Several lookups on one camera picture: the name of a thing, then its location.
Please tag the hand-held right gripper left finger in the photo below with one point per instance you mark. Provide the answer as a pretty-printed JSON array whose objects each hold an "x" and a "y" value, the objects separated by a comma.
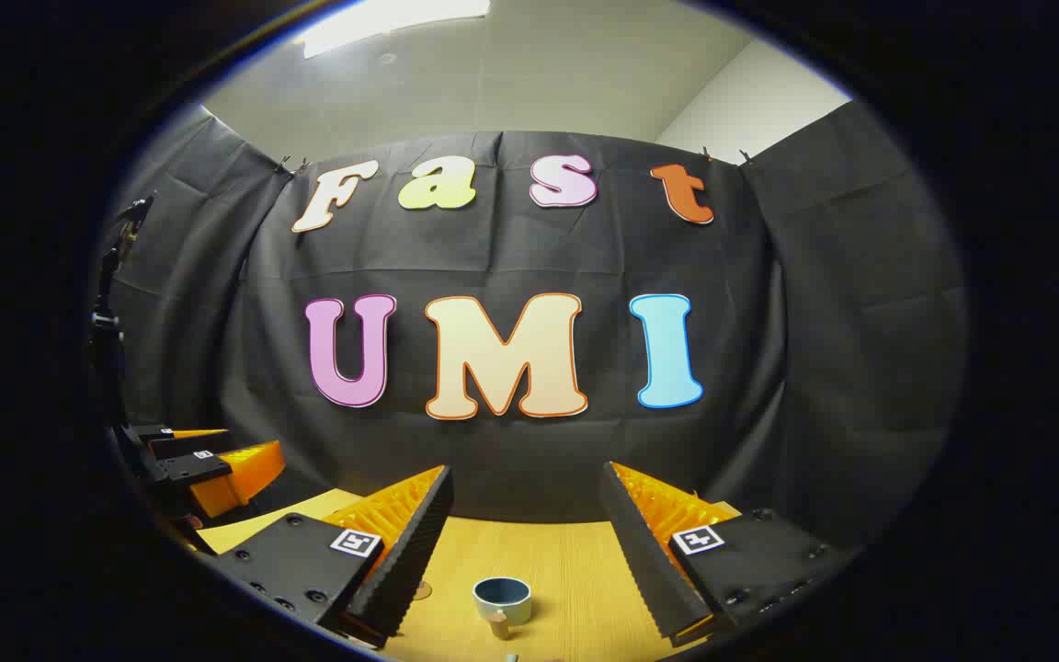
[{"x": 405, "y": 561}]

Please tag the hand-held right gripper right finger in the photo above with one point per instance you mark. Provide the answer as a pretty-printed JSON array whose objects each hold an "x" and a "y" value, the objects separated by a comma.
[{"x": 640, "y": 552}]

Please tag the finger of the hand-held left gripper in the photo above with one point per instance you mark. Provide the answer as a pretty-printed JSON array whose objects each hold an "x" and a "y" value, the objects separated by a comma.
[
  {"x": 194, "y": 467},
  {"x": 151, "y": 432}
]

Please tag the round wooden coaster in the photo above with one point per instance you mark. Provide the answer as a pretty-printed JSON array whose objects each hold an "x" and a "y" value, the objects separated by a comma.
[{"x": 423, "y": 590}]

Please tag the wooden desktop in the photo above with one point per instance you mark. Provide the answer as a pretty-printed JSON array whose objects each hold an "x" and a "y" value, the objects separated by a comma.
[{"x": 566, "y": 570}]

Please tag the black backdrop cloth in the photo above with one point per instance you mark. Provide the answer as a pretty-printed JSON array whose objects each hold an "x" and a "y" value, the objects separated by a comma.
[{"x": 511, "y": 248}]

